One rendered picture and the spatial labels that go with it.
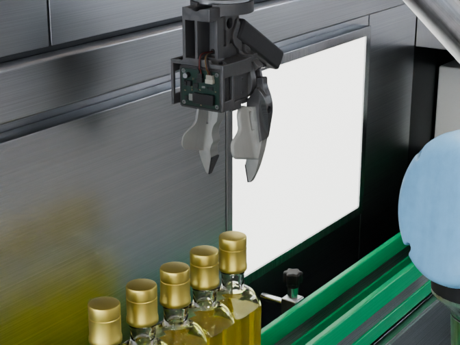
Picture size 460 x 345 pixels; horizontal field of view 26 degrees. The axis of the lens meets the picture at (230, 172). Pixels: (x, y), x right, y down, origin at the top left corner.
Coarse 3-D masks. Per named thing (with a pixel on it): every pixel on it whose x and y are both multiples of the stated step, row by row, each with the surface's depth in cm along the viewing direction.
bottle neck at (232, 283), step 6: (222, 276) 123; (228, 276) 122; (234, 276) 122; (240, 276) 122; (222, 282) 123; (228, 282) 122; (234, 282) 122; (240, 282) 122; (222, 288) 123; (228, 288) 122; (234, 288) 122; (240, 288) 123
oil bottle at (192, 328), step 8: (192, 320) 116; (160, 328) 114; (168, 328) 114; (176, 328) 113; (184, 328) 114; (192, 328) 114; (200, 328) 115; (160, 336) 113; (168, 336) 113; (176, 336) 113; (184, 336) 113; (192, 336) 114; (200, 336) 115; (168, 344) 113; (176, 344) 112; (184, 344) 112; (192, 344) 114; (200, 344) 115
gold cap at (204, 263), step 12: (192, 252) 117; (204, 252) 117; (216, 252) 117; (192, 264) 117; (204, 264) 116; (216, 264) 117; (192, 276) 117; (204, 276) 116; (216, 276) 117; (204, 288) 117
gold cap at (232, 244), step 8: (224, 232) 123; (232, 232) 123; (240, 232) 123; (224, 240) 120; (232, 240) 120; (240, 240) 120; (224, 248) 121; (232, 248) 120; (240, 248) 121; (224, 256) 121; (232, 256) 121; (240, 256) 121; (224, 264) 121; (232, 264) 121; (240, 264) 121; (224, 272) 122; (232, 272) 121; (240, 272) 122
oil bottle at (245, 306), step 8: (248, 288) 124; (216, 296) 123; (224, 296) 122; (232, 296) 122; (240, 296) 122; (248, 296) 123; (256, 296) 124; (224, 304) 122; (232, 304) 121; (240, 304) 122; (248, 304) 123; (256, 304) 124; (232, 312) 121; (240, 312) 121; (248, 312) 123; (256, 312) 124; (240, 320) 121; (248, 320) 123; (256, 320) 125; (240, 328) 122; (248, 328) 123; (256, 328) 125; (240, 336) 122; (248, 336) 124; (256, 336) 125; (240, 344) 122; (248, 344) 124; (256, 344) 126
